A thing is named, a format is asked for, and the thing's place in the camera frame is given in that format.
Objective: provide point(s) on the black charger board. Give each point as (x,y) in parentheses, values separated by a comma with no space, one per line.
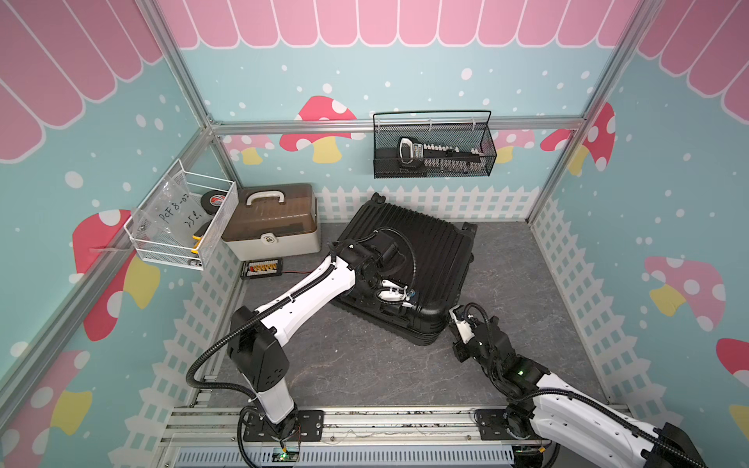
(261,269)

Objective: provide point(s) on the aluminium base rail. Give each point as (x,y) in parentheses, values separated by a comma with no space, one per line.
(397,437)

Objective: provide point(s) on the black hard-shell suitcase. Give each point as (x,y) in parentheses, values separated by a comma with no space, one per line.
(443,252)

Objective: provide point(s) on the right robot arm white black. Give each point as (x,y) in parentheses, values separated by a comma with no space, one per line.
(538,402)

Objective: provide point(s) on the black tape roll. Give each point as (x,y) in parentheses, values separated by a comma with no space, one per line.
(212,201)

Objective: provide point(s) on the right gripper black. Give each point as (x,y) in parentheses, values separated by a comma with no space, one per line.
(458,345)

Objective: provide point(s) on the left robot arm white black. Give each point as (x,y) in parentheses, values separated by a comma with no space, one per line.
(257,342)

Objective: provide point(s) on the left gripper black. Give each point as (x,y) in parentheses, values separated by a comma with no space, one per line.
(383,276)

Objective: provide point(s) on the clear acrylic wall bin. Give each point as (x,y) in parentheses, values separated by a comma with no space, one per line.
(162,226)

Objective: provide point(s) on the yellow black tool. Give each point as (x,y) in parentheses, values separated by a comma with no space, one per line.
(198,239)

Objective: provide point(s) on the brown lid storage box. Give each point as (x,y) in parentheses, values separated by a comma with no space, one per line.
(274,221)

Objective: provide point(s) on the black wire mesh basket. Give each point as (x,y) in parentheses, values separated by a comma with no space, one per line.
(465,129)

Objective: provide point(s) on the socket tool set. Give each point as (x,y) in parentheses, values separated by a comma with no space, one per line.
(440,159)

